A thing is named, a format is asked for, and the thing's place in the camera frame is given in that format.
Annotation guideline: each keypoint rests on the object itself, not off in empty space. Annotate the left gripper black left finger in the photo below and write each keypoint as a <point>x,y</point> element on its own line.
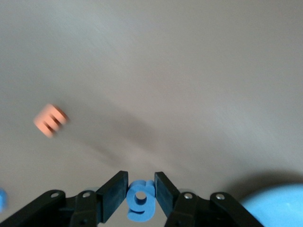
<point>71,208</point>

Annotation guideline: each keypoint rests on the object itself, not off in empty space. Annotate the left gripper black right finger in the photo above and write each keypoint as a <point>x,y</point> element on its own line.
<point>189,210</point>

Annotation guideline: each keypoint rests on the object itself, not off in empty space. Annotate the blue lowercase letter g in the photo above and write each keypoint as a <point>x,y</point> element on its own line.
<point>131,196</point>

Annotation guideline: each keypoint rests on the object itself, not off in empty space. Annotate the blue letter E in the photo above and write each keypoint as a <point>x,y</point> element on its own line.
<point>2,199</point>

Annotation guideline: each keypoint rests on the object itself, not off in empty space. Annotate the orange letter E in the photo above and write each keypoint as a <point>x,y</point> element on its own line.
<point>43,123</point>

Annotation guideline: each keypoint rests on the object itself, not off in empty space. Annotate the blue plate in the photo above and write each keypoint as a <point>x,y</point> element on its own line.
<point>279,208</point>

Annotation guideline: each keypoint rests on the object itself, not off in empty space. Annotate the brown table cover sheet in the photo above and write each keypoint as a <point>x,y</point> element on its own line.
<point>165,71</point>

